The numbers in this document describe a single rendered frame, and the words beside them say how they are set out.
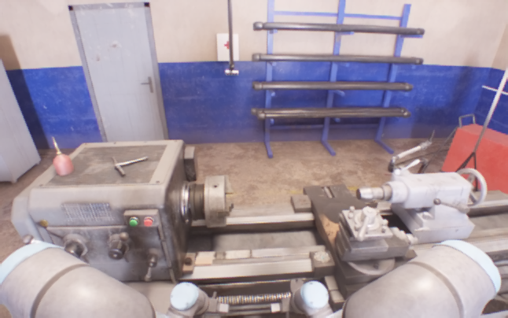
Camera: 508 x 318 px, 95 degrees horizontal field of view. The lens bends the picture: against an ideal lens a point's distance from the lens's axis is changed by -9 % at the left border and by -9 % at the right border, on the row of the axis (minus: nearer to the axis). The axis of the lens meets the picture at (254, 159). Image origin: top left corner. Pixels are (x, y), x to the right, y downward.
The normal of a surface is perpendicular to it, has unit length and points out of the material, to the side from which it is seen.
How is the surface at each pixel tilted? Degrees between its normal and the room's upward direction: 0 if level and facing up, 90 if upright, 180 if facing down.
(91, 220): 90
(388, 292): 38
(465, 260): 5
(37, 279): 15
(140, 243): 90
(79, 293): 23
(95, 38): 90
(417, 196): 86
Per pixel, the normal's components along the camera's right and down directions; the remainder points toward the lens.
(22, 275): -0.16, -0.61
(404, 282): -0.49, -0.80
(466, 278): 0.18, -0.61
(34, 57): 0.08, 0.48
